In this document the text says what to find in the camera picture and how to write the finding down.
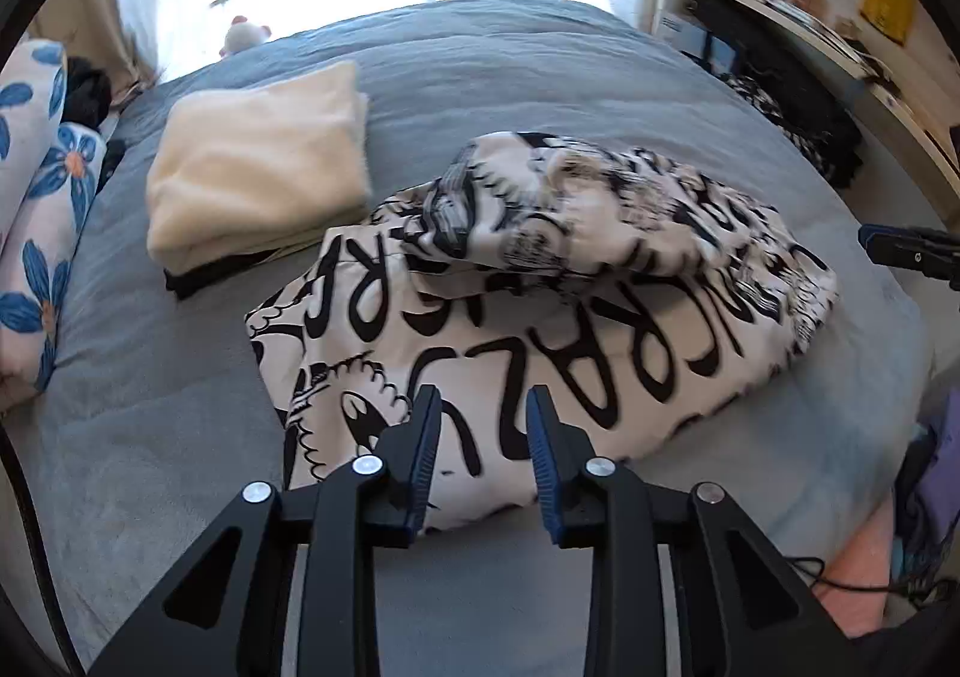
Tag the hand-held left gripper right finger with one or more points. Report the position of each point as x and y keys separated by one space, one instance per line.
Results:
x=541 y=459

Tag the black white printed jacket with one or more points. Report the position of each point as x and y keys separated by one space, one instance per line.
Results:
x=600 y=347

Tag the black fluffy cloth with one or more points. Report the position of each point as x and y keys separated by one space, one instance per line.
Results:
x=88 y=92

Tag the cream folded fleece garment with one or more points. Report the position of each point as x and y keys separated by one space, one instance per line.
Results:
x=255 y=160

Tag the grey-blue bed blanket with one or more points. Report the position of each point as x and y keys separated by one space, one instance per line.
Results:
x=187 y=422

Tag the purple cloth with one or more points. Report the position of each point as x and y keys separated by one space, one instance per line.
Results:
x=941 y=482

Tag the white box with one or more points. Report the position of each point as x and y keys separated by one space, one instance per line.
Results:
x=675 y=32

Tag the beige curtain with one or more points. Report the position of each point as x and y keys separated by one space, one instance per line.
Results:
x=97 y=10

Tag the blue flower pillow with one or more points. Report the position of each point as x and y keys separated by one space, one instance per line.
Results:
x=52 y=197

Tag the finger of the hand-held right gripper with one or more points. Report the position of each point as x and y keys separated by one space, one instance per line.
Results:
x=874 y=238

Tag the wooden shelf unit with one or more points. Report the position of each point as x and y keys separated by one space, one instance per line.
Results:
x=896 y=118

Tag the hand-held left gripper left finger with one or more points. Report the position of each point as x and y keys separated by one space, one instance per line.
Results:
x=427 y=452

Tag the yellow item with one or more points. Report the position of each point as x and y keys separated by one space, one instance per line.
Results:
x=889 y=6

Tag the pink cloth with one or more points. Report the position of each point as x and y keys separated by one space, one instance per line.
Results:
x=855 y=564

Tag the white plush toy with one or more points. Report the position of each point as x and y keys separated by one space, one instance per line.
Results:
x=244 y=36

